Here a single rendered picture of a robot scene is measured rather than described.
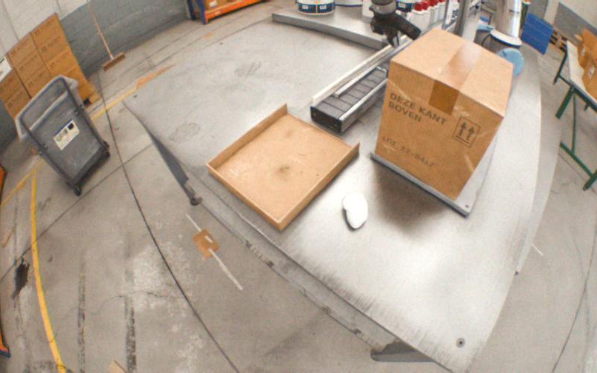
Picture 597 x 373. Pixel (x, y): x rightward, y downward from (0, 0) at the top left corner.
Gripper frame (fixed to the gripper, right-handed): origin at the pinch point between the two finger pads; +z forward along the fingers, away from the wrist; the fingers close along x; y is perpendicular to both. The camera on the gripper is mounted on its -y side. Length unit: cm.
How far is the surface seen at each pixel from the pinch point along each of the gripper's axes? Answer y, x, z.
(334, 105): 0.4, 37.0, -15.2
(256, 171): 4, 64, -25
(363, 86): -0.7, 24.9, -8.1
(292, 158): -1, 56, -21
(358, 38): 23.2, -5.7, 12.1
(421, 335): -50, 71, -29
